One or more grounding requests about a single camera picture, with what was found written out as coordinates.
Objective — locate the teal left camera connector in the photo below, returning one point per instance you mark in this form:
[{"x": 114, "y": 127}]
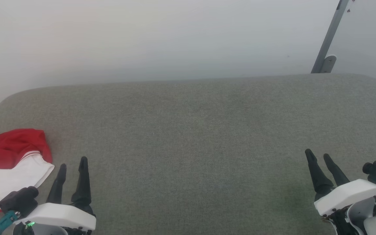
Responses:
[{"x": 4, "y": 221}]

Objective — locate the grey fabric sofa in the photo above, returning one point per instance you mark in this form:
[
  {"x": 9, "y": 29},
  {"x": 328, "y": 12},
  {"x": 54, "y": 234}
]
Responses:
[{"x": 194, "y": 140}]

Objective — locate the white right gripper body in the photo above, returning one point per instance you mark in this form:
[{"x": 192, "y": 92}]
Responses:
[{"x": 349, "y": 194}]

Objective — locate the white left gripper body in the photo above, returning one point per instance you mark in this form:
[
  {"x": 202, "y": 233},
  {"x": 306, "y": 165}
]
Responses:
[{"x": 62, "y": 215}]

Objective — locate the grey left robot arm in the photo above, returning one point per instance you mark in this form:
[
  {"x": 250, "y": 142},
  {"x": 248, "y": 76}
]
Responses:
[{"x": 41, "y": 230}]

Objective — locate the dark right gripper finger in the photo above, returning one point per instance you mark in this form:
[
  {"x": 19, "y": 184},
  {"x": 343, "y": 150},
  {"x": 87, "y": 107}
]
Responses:
[
  {"x": 337, "y": 172},
  {"x": 320, "y": 178}
]

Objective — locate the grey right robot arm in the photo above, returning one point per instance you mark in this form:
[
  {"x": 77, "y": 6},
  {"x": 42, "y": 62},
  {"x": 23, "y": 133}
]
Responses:
[{"x": 370, "y": 218}]

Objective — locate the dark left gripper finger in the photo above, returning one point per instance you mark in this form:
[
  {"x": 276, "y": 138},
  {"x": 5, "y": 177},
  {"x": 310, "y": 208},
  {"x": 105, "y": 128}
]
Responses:
[
  {"x": 58, "y": 184},
  {"x": 83, "y": 186}
]

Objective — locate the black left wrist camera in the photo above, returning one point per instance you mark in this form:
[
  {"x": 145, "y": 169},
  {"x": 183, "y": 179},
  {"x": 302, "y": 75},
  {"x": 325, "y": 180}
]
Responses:
[{"x": 19, "y": 199}]

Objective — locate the grey metal pole with bracket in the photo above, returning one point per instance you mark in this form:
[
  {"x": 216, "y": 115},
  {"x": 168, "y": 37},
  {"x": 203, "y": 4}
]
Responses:
[{"x": 328, "y": 39}]

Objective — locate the red and white shirt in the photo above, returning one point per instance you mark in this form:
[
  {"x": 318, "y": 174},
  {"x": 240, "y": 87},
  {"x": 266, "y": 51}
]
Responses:
[{"x": 10, "y": 160}]

